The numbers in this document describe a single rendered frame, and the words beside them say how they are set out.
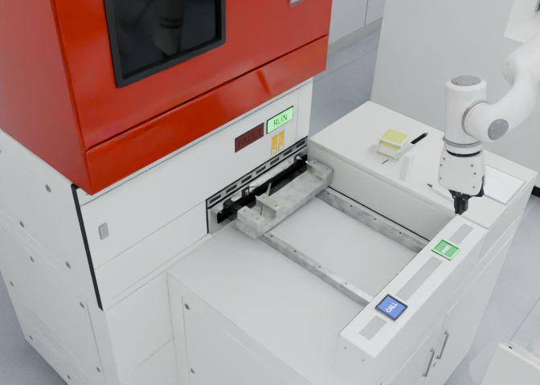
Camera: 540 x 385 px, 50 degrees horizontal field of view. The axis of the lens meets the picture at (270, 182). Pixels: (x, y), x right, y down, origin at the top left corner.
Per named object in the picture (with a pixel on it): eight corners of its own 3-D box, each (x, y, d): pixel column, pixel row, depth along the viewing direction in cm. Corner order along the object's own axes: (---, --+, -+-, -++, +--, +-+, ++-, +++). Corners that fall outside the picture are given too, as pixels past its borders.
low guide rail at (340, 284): (239, 227, 175) (239, 219, 173) (244, 223, 177) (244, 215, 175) (379, 317, 150) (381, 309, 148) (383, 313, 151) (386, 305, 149)
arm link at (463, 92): (494, 139, 128) (468, 124, 136) (498, 82, 121) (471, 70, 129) (460, 149, 126) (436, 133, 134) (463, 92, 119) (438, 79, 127)
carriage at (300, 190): (235, 227, 171) (235, 219, 169) (312, 173, 192) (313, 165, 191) (255, 240, 166) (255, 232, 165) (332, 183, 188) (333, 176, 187)
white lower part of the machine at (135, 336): (28, 351, 235) (-31, 193, 184) (182, 247, 284) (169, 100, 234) (138, 470, 199) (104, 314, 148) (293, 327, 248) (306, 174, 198)
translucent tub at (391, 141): (375, 155, 182) (378, 137, 177) (385, 145, 187) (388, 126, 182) (397, 164, 178) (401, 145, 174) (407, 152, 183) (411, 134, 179)
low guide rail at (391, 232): (296, 186, 192) (297, 178, 190) (300, 183, 193) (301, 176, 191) (431, 262, 166) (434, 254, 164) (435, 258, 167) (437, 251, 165)
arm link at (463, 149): (435, 139, 132) (435, 150, 133) (472, 147, 126) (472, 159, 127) (453, 124, 137) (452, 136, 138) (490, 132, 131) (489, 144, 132)
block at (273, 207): (255, 205, 174) (255, 198, 172) (263, 200, 176) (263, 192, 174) (276, 218, 170) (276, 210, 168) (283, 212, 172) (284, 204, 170)
